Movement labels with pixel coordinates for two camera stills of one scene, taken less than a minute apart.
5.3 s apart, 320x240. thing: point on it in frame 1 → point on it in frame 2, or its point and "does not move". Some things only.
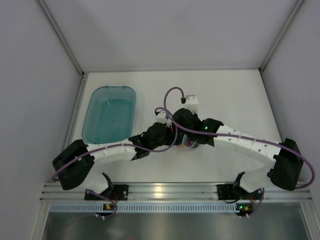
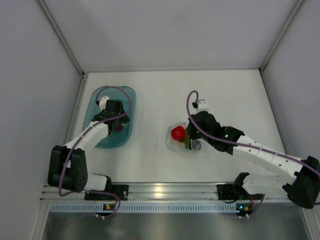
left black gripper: x=179 y=137 → x=122 y=120
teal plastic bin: x=109 y=114 does not move
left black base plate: x=114 y=192 does not move
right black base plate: x=231 y=192 does not move
